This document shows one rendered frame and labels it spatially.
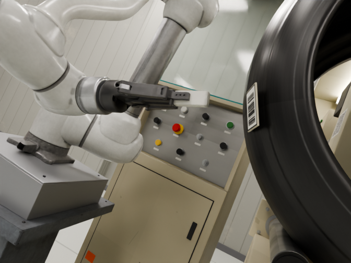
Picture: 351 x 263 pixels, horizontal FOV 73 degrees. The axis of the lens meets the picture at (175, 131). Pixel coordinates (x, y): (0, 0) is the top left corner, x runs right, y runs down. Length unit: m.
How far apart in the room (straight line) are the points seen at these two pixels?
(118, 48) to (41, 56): 3.75
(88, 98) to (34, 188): 0.32
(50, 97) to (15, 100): 4.49
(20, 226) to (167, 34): 0.73
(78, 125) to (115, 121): 0.13
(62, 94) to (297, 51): 0.47
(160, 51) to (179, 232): 0.73
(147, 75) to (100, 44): 3.59
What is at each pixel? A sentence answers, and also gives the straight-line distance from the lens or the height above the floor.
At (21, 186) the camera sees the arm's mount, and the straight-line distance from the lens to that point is 0.79.
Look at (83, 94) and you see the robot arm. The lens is 0.57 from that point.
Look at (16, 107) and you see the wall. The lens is 5.03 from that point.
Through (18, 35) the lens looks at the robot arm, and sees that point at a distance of 0.53.
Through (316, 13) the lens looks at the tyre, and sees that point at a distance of 0.39.
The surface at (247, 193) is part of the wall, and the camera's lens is 3.40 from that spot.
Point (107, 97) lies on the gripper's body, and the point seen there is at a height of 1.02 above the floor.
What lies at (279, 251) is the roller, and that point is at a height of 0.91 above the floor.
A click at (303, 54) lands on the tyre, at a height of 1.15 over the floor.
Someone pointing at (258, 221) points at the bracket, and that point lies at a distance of 0.67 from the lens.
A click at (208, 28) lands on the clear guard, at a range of 1.33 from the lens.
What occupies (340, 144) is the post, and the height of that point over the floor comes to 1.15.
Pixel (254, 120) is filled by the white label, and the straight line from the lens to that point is 0.34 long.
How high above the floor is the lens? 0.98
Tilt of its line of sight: 4 degrees up
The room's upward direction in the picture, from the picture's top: 23 degrees clockwise
